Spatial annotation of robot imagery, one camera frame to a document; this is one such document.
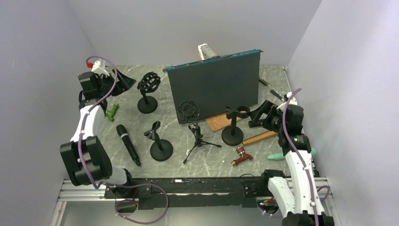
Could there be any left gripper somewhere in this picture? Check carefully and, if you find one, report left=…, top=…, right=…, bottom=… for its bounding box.
left=98, top=68, right=136, bottom=98

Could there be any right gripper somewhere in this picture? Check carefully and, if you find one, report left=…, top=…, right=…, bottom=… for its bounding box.
left=249, top=99, right=287, bottom=133

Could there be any black round base clip stand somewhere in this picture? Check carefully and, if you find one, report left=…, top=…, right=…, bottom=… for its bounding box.
left=221, top=105, right=250, bottom=146

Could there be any mint green microphone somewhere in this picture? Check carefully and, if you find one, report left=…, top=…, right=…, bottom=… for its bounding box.
left=267, top=148, right=317, bottom=161

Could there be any black microphone white band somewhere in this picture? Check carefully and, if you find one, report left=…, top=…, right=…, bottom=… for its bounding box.
left=116, top=124, right=141, bottom=166

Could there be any black tripod shock mount stand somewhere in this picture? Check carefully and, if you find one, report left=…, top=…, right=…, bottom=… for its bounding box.
left=177, top=101, right=222, bottom=164

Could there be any gold microphone black stand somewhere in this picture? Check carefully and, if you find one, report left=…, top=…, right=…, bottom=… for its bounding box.
left=144, top=121, right=174, bottom=161

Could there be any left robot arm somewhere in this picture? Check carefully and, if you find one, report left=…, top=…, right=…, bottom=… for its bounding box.
left=60, top=69, right=136, bottom=198

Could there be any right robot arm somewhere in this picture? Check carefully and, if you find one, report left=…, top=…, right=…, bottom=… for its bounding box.
left=250, top=100, right=335, bottom=226

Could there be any small black hammer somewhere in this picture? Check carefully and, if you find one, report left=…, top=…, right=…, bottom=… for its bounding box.
left=270, top=89, right=285, bottom=102

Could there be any green marker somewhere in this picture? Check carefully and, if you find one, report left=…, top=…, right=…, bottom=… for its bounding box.
left=105, top=103, right=120, bottom=121

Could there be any dark grey upright board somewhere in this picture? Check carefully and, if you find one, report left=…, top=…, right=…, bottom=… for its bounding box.
left=163, top=49, right=262, bottom=120

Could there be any wooden board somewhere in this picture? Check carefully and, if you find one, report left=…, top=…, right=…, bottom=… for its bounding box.
left=206, top=113, right=231, bottom=132

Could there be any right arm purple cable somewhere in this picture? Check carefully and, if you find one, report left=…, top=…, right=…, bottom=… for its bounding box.
left=282, top=88, right=331, bottom=226

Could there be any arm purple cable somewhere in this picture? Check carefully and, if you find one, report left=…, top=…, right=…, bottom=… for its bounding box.
left=282, top=88, right=331, bottom=226
left=77, top=56, right=119, bottom=189

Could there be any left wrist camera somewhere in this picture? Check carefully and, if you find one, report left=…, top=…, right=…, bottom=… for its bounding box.
left=86, top=59, right=110, bottom=77

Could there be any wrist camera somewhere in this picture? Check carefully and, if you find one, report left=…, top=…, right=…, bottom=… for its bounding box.
left=277, top=92, right=298, bottom=111
left=86, top=59, right=110, bottom=77

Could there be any black screwdriver handle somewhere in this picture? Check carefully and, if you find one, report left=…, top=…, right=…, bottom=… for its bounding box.
left=259, top=78, right=269, bottom=86

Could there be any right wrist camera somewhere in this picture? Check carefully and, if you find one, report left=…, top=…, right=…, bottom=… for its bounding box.
left=277, top=92, right=298, bottom=111

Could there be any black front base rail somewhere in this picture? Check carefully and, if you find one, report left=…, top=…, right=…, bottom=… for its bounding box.
left=104, top=175, right=272, bottom=210

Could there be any white bracket behind board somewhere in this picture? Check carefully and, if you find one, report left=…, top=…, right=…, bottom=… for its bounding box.
left=198, top=43, right=217, bottom=60

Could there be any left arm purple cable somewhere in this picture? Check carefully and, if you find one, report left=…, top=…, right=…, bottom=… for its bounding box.
left=77, top=56, right=119, bottom=189

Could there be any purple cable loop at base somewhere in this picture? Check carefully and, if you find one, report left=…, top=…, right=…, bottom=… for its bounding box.
left=114, top=184, right=169, bottom=225

